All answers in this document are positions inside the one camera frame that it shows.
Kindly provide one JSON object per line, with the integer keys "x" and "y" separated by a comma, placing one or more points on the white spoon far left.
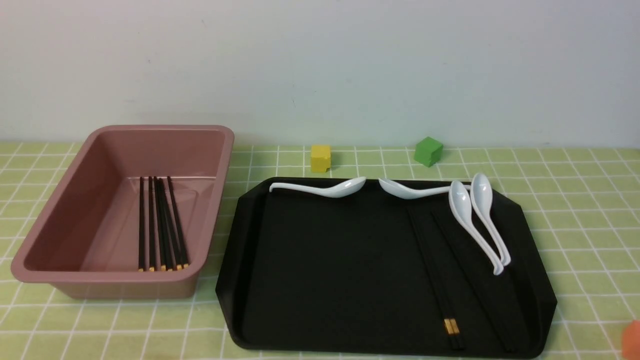
{"x": 340, "y": 190}

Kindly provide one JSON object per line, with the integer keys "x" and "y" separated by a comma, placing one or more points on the green cube block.
{"x": 428, "y": 151}

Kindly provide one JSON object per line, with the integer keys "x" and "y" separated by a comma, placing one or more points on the yellow cube block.
{"x": 320, "y": 158}

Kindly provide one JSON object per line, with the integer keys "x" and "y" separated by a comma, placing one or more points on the white spoon centre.
{"x": 403, "y": 192}

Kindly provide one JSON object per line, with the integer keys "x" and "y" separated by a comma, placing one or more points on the black chopstick in bin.
{"x": 151, "y": 230}
{"x": 141, "y": 227}
{"x": 178, "y": 225}
{"x": 159, "y": 218}
{"x": 170, "y": 228}

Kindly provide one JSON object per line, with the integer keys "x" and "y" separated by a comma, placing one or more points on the pink plastic bin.
{"x": 85, "y": 241}

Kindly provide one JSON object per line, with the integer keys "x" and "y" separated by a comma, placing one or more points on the black chopstick gold band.
{"x": 452, "y": 314}
{"x": 435, "y": 282}

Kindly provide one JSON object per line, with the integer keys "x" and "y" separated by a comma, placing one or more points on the white spoon inner right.
{"x": 462, "y": 210}

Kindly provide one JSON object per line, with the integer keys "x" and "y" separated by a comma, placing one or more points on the orange object at corner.
{"x": 630, "y": 341}

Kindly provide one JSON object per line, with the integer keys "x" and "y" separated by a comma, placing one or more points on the white spoon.
{"x": 403, "y": 192}
{"x": 462, "y": 210}
{"x": 340, "y": 190}
{"x": 481, "y": 196}

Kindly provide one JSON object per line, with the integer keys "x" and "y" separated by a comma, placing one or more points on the white spoon outer right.
{"x": 481, "y": 196}

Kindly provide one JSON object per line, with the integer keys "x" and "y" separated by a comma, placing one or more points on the black plastic tray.
{"x": 303, "y": 272}

